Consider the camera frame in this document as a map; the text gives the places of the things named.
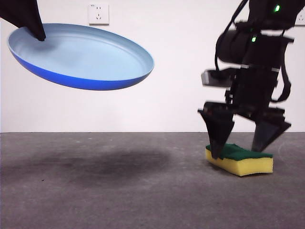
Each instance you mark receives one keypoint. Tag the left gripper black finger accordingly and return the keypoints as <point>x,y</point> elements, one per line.
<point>33,19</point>
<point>9,9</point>

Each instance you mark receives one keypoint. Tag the yellow sponge with green pad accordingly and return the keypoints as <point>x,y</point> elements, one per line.
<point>250,165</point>

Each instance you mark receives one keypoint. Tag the light blue round plate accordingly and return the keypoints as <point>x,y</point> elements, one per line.
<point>90,62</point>

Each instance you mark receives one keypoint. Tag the white wall socket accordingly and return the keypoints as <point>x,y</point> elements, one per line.
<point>300,20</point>
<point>98,14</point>

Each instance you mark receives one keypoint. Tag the right wrist grey camera box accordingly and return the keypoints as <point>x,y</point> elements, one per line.
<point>214,78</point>

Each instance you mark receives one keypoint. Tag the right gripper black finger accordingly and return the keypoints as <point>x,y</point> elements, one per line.
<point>218,128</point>
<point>267,136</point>

